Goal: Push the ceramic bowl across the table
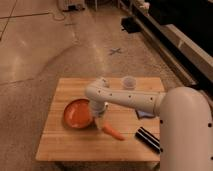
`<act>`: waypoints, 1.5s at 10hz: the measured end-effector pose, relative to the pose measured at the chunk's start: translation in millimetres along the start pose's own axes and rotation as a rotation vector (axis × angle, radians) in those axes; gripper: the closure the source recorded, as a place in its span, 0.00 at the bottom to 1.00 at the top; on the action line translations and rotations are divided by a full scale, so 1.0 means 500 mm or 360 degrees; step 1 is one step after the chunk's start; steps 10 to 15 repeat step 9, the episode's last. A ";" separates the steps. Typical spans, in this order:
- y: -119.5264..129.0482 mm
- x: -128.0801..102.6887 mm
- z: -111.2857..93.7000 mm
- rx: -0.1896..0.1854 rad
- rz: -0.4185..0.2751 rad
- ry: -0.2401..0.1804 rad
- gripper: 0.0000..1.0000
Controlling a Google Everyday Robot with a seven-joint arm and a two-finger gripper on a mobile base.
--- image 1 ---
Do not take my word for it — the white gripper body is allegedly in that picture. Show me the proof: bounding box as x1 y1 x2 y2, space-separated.
91 102 108 130

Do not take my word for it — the orange ceramic bowl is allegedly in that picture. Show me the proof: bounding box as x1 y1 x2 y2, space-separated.
63 99 93 129

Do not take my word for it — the orange carrot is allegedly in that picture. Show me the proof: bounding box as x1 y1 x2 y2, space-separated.
102 124 124 141

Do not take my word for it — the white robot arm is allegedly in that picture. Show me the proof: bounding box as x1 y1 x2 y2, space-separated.
85 78 213 171

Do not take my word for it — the blue sponge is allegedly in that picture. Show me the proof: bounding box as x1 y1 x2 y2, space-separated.
135 110 155 119

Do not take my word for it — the wooden table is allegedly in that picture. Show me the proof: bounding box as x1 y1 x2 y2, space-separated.
36 78 159 164

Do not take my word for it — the black box on floor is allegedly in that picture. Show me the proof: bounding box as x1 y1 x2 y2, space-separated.
121 17 141 33

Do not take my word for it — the long bench shelf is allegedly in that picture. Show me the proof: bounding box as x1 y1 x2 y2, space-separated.
117 0 213 89

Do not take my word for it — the white device on floor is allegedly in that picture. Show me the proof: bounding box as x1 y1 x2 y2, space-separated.
58 0 85 11

